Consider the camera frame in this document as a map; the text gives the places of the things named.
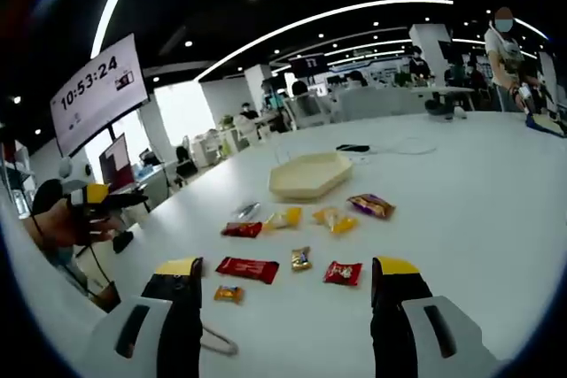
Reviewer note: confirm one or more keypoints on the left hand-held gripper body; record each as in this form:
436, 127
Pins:
77, 174

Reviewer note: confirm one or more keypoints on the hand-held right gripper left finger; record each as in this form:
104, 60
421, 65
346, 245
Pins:
177, 307

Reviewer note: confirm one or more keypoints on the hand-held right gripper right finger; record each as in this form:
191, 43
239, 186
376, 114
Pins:
394, 307

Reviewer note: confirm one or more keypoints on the small orange candy food packet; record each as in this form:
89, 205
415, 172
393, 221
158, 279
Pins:
229, 295

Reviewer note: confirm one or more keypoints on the small red candy food packet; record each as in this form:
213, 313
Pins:
342, 273

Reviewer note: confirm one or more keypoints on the pink food tongs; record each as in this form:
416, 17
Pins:
221, 351

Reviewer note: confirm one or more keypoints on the long red food packet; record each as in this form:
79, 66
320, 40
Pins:
247, 269

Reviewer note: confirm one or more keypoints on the red gold wafer food packet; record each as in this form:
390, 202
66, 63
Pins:
241, 229

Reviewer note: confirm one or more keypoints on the small purple brown food packet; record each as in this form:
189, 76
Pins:
371, 206

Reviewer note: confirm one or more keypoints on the small gold candy food packet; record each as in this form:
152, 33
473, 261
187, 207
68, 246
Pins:
301, 259

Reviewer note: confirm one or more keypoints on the yellow-ended clear food packet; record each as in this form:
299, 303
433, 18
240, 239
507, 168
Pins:
334, 220
283, 218

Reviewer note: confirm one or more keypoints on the cream hexagonal container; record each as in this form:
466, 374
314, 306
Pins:
310, 176

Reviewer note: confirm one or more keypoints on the person's left hand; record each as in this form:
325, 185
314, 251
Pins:
88, 229

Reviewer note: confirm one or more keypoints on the desk monitor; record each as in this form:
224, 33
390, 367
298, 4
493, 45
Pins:
116, 163

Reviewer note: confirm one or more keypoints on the black mouse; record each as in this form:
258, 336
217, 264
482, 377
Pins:
123, 241

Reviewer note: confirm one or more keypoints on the brown cup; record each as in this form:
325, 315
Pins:
106, 298

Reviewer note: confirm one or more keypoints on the clear plastic packet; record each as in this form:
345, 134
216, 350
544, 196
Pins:
247, 210

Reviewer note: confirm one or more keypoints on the black marker pen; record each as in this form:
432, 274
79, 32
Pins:
352, 148

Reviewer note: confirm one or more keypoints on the curved ceiling light strip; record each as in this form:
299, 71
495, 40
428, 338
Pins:
113, 2
421, 0

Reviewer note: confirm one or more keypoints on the white office chair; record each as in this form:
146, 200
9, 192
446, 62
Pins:
305, 110

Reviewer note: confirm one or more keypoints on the white desk partition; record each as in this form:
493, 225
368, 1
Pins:
376, 103

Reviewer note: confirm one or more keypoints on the dark hanging display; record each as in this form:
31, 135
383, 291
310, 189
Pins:
308, 64

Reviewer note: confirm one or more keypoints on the green potted plant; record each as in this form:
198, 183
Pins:
401, 79

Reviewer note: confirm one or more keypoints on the blue tray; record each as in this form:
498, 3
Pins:
530, 123

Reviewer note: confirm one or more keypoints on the large wall display screen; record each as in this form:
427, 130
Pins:
99, 92

